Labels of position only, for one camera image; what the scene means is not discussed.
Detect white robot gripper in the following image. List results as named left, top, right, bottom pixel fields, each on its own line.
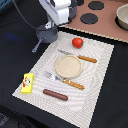
left=39, top=0, right=77, bottom=28

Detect small grey saucepan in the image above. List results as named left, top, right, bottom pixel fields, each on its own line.
left=32, top=25, right=58, bottom=53

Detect red toy tomato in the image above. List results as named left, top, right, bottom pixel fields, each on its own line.
left=72, top=38, right=83, bottom=48

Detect yellow butter box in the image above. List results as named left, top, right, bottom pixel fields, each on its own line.
left=21, top=73, right=34, bottom=94

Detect brown toy sausage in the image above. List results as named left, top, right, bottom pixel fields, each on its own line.
left=43, top=89, right=68, bottom=101

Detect black stove burner disc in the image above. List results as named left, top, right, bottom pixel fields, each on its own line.
left=80, top=13, right=98, bottom=25

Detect black rear burner disc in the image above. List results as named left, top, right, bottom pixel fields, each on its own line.
left=88, top=1, right=104, bottom=10

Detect round wooden plate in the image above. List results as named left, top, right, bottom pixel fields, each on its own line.
left=55, top=55, right=83, bottom=78

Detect cream bowl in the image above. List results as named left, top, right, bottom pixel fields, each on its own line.
left=116, top=4, right=128, bottom=31

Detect beige woven placemat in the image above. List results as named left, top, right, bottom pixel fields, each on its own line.
left=12, top=31, right=115, bottom=128

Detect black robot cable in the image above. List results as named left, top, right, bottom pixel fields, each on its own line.
left=12, top=0, right=46, bottom=31

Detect knife with wooden handle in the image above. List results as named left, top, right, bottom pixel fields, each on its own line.
left=58, top=49, right=97, bottom=63

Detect fork with wooden handle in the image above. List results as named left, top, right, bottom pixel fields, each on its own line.
left=44, top=71, right=84, bottom=90

